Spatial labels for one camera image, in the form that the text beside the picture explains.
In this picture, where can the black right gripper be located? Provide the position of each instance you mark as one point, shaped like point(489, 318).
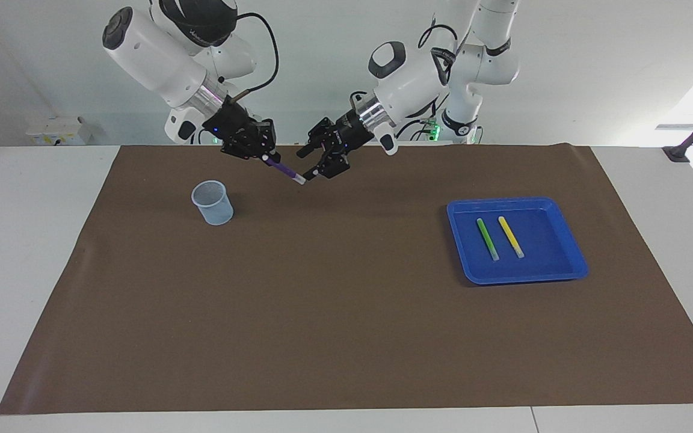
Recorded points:
point(232, 129)

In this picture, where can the yellow marker pen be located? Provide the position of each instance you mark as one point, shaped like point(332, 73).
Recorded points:
point(511, 237)

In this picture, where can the clear plastic cup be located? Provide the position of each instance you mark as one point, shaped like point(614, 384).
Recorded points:
point(213, 204)

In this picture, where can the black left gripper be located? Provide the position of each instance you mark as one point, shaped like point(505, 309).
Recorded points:
point(354, 129)

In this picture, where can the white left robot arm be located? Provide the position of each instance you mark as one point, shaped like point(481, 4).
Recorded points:
point(418, 78)

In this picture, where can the blue plastic tray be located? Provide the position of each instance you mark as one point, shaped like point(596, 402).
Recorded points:
point(545, 264)

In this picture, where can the purple marker pen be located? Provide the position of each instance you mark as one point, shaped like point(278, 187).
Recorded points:
point(286, 171)

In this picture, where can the brown table mat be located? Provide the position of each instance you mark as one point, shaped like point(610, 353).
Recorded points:
point(322, 313)

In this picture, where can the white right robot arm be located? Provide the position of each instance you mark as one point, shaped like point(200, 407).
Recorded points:
point(154, 54)

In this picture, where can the green marker pen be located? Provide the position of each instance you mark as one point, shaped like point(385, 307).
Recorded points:
point(487, 238)

